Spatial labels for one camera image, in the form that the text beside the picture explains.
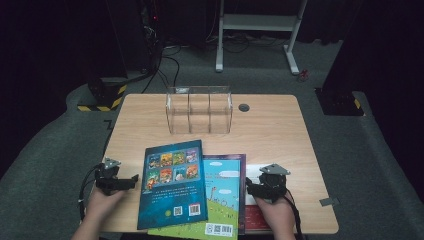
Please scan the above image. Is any cable bundle under stand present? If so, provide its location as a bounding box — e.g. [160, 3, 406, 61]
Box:
[204, 31, 291, 54]

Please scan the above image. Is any person's right hand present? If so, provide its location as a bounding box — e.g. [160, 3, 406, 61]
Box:
[254, 196, 296, 234]

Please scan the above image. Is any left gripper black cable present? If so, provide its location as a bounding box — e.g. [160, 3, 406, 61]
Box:
[78, 163, 103, 222]

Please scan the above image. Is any dark blue picture book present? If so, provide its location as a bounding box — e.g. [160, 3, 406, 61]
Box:
[137, 139, 209, 231]

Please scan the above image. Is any dark purple magazine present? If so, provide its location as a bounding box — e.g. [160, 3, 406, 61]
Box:
[203, 153, 247, 235]

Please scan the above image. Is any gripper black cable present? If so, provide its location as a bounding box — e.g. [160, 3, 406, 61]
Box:
[78, 163, 103, 222]
[283, 188, 304, 240]

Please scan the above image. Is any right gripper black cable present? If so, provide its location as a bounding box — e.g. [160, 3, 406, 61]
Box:
[283, 188, 304, 240]

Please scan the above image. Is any black stand base yellow mark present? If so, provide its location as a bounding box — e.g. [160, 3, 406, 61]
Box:
[314, 87, 365, 117]

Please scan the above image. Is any person's left hand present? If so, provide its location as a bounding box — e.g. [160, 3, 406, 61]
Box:
[85, 189, 126, 218]

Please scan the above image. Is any white metal stand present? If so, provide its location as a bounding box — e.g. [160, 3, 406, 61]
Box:
[214, 0, 308, 75]

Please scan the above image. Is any light blue picture book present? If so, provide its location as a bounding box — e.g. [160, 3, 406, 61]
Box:
[148, 156, 242, 240]

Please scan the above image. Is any grey tape piece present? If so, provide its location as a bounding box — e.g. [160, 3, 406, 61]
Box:
[319, 197, 340, 207]

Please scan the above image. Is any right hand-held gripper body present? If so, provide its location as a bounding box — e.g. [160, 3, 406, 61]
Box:
[259, 163, 291, 203]

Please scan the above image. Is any dark equipment with red light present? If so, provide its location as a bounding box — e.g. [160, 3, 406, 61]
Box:
[139, 0, 164, 73]

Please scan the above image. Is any white and red book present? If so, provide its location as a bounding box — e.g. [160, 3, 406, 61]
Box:
[244, 163, 273, 233]

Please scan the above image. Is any clear acrylic book rack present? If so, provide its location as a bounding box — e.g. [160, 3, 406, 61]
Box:
[165, 85, 234, 135]

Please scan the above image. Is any black yellow striped stand base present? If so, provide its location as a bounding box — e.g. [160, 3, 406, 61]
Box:
[77, 77, 128, 113]

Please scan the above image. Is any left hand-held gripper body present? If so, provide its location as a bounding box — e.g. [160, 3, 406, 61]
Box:
[94, 157, 123, 196]

